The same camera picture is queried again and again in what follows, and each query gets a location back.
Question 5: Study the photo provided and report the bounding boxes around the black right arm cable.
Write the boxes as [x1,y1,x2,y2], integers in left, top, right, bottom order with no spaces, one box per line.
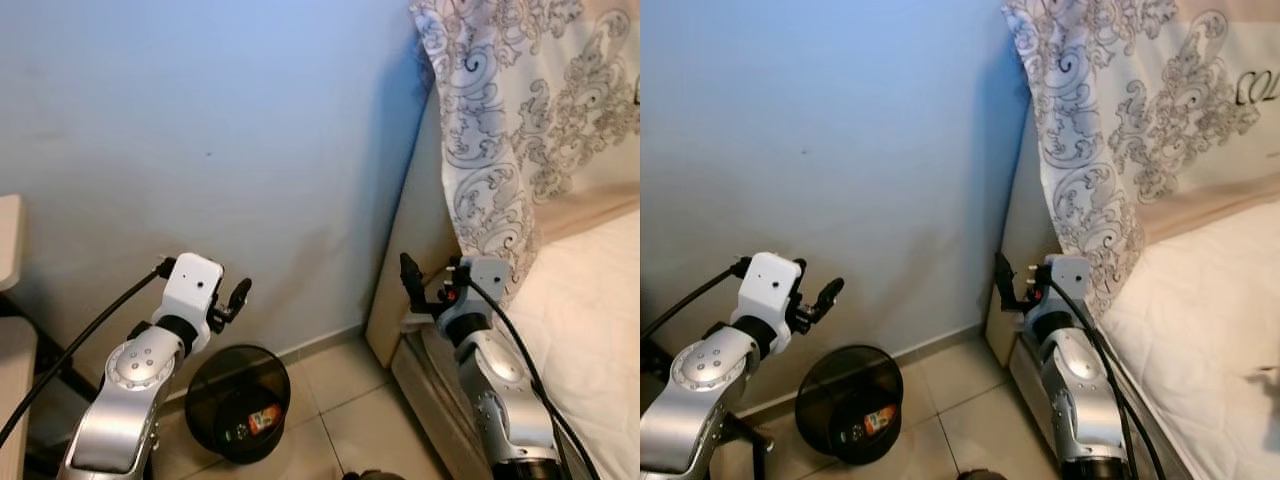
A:
[1044,277,1167,480]
[463,274,601,480]

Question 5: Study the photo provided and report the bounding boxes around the beige bed headboard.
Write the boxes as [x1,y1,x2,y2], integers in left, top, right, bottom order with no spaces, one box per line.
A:
[365,85,463,369]
[985,100,1061,366]

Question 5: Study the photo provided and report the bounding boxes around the white quilted mattress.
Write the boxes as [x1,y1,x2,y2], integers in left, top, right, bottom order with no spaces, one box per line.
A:
[1095,195,1280,480]
[497,205,641,480]

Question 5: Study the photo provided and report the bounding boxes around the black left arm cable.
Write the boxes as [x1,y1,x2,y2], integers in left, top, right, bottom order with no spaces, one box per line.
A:
[0,258,177,446]
[640,256,753,341]

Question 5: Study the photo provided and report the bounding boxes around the dark translucent waste bin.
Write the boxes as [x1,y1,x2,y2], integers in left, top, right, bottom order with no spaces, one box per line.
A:
[795,345,905,467]
[185,345,293,465]

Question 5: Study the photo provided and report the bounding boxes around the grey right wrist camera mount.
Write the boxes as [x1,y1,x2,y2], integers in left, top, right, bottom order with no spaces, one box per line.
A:
[437,256,506,339]
[1028,255,1093,336]

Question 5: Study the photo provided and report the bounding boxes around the orange packet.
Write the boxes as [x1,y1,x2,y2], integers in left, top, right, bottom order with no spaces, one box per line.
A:
[246,401,285,437]
[861,402,899,437]

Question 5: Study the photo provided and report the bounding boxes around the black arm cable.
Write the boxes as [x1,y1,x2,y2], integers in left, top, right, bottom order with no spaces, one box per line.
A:
[1044,277,1167,480]
[463,274,601,480]
[0,258,177,446]
[640,256,753,341]

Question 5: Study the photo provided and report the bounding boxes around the beige side table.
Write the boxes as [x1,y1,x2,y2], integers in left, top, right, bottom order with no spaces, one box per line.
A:
[0,195,41,480]

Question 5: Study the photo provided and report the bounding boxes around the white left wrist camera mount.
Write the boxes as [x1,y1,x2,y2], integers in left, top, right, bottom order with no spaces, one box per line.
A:
[152,253,225,353]
[730,252,804,353]

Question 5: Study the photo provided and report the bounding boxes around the white grey swirl pillow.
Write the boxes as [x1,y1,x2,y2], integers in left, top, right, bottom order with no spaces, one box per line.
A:
[410,0,546,309]
[1003,0,1151,321]

